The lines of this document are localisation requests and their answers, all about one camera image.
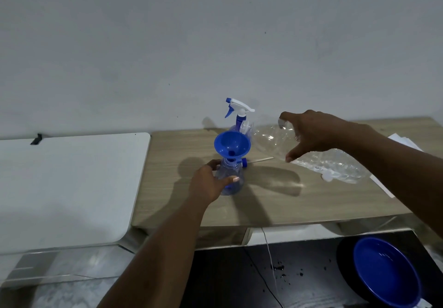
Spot clear bluish spray bottle body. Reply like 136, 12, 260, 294
215, 158, 245, 196

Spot person's left hand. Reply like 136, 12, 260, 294
188, 159, 240, 205

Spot person's right forearm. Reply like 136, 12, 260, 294
343, 121, 443, 239

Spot large clear plastic bottle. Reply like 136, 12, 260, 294
239, 120, 373, 185

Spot thin white cable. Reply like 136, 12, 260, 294
260, 228, 278, 296

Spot thin black cable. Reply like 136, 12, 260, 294
242, 247, 285, 308

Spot spray bottle with white trigger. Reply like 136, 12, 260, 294
224, 98, 256, 133

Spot person's left forearm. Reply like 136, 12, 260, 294
97, 194, 217, 308

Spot blue plastic funnel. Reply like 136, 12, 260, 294
213, 131, 251, 162

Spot person's right hand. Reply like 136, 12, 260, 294
278, 110, 358, 163

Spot white paper sheets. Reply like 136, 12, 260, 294
369, 133, 423, 198

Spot white table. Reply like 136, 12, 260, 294
0, 132, 152, 288

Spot blue bowl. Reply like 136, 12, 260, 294
353, 237, 423, 308

